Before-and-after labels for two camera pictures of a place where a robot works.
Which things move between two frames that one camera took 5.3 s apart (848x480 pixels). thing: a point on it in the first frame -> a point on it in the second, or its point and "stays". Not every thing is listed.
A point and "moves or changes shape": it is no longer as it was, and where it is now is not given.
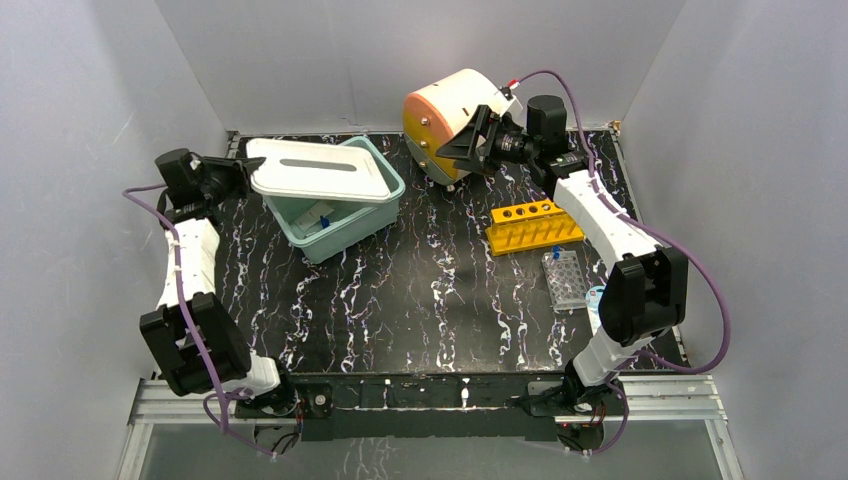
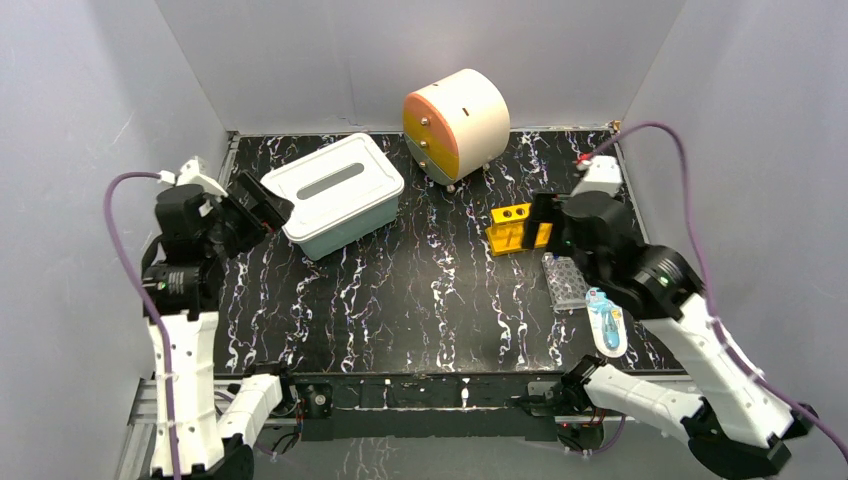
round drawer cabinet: x=436 y=111 stays
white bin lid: x=318 y=168 moves or changes shape
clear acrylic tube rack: x=564 y=280 stays
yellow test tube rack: x=531 y=225 stays
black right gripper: x=462 y=145 -> x=543 y=211
